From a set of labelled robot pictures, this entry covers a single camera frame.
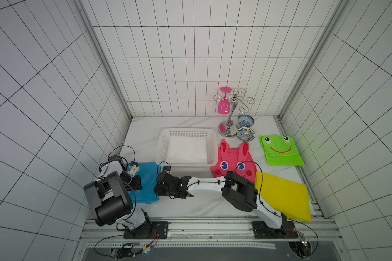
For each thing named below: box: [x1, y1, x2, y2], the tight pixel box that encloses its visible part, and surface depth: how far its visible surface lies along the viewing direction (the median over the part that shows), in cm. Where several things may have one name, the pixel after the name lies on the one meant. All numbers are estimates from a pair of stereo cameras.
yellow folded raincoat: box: [255, 170, 312, 223], surface depth 83 cm
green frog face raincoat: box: [259, 134, 305, 166], surface depth 102 cm
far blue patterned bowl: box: [237, 114, 255, 127], surface depth 116 cm
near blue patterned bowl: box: [236, 126, 256, 142], surface depth 109 cm
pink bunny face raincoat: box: [210, 138, 257, 182], surface depth 97 cm
